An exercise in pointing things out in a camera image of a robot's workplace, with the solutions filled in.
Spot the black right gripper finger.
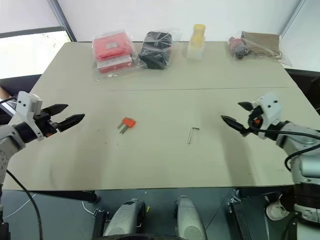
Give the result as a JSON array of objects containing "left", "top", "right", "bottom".
[
  {"left": 237, "top": 101, "right": 256, "bottom": 112},
  {"left": 220, "top": 115, "right": 251, "bottom": 137}
]

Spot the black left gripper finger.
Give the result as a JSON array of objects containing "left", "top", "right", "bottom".
[
  {"left": 41, "top": 103, "right": 69, "bottom": 117},
  {"left": 58, "top": 113, "right": 86, "bottom": 133}
]

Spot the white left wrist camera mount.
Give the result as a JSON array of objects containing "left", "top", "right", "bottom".
[{"left": 15, "top": 90, "right": 45, "bottom": 142}]

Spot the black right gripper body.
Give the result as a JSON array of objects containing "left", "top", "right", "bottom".
[{"left": 246, "top": 105, "right": 264, "bottom": 133}]

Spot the black table leg frame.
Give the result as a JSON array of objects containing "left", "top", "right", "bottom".
[{"left": 226, "top": 186, "right": 296, "bottom": 240}]

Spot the black table leg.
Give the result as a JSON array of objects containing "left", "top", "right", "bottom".
[{"left": 29, "top": 190, "right": 101, "bottom": 204}]

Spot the black item in plastic bag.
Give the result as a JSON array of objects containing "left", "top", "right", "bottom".
[{"left": 136, "top": 28, "right": 183, "bottom": 71}]

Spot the yellow bottle with white box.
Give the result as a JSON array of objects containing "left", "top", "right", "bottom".
[{"left": 186, "top": 23, "right": 208, "bottom": 61}]

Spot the orange plug part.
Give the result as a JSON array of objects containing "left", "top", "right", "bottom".
[{"left": 121, "top": 117, "right": 137, "bottom": 129}]

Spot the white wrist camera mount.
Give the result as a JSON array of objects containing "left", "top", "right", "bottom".
[
  {"left": 15, "top": 90, "right": 45, "bottom": 142},
  {"left": 250, "top": 91, "right": 284, "bottom": 140}
]

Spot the brown paper bag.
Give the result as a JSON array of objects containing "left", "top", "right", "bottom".
[{"left": 240, "top": 30, "right": 292, "bottom": 67}]

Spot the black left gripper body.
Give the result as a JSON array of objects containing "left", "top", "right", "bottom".
[{"left": 32, "top": 111, "right": 61, "bottom": 138}]

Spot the red box in plastic bag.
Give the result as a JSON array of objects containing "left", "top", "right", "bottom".
[{"left": 91, "top": 30, "right": 139, "bottom": 81}]

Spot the grey metal frame post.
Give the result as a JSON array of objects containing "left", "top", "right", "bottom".
[{"left": 279, "top": 0, "right": 320, "bottom": 39}]

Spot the dark window frame post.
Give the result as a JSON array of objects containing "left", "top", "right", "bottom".
[{"left": 46, "top": 0, "right": 77, "bottom": 43}]

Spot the red black item in bag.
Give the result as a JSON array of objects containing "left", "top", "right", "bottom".
[{"left": 227, "top": 35, "right": 251, "bottom": 61}]

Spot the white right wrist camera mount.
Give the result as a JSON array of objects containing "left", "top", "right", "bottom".
[{"left": 250, "top": 91, "right": 284, "bottom": 140}]

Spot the grey rounded robot leg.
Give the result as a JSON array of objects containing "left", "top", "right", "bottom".
[
  {"left": 174, "top": 195, "right": 209, "bottom": 240},
  {"left": 101, "top": 198, "right": 147, "bottom": 238}
]

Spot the black furniture piece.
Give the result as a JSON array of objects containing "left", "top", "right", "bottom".
[{"left": 284, "top": 68, "right": 320, "bottom": 115}]

